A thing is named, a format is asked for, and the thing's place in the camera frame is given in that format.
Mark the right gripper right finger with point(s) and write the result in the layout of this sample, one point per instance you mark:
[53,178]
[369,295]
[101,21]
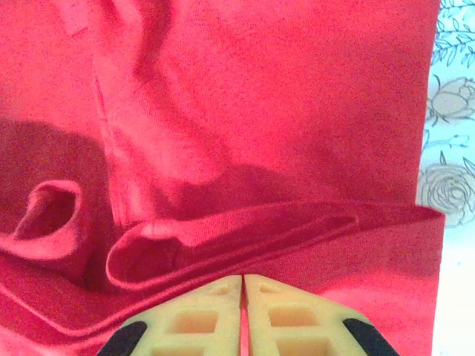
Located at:
[293,319]

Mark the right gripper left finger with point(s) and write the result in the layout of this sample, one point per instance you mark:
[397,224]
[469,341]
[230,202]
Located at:
[200,319]

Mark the red printed t-shirt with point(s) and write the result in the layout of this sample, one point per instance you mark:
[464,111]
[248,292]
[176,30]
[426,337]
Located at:
[241,130]

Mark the floral tablecloth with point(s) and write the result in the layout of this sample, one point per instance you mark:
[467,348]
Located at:
[452,111]

